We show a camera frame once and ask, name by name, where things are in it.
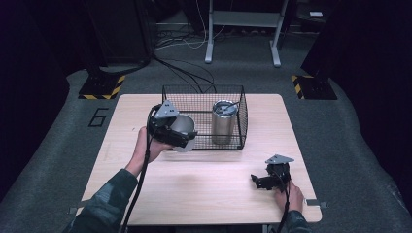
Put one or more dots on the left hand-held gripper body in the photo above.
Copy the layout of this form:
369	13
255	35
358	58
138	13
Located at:
163	123

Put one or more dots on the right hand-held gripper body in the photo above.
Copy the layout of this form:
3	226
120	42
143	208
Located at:
278	171

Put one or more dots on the metal mug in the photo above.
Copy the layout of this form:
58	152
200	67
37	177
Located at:
186	124

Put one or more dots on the steel tumbler with lid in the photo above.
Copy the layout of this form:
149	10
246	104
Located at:
223	121

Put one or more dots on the person's right hand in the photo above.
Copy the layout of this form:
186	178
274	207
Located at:
291	197

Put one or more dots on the person's left hand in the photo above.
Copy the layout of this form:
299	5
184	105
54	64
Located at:
147	152

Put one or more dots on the grey tape strip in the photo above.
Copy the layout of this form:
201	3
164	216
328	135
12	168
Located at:
77	207
315	203

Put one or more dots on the black base with hazard stripes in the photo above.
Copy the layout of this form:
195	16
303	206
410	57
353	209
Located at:
103	86
312	86

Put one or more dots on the black cabinet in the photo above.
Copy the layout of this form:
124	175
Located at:
120	29

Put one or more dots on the small white box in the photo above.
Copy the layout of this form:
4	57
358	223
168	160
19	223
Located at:
315	14

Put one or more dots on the white metal stand frame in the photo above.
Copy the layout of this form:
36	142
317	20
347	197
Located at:
243	24

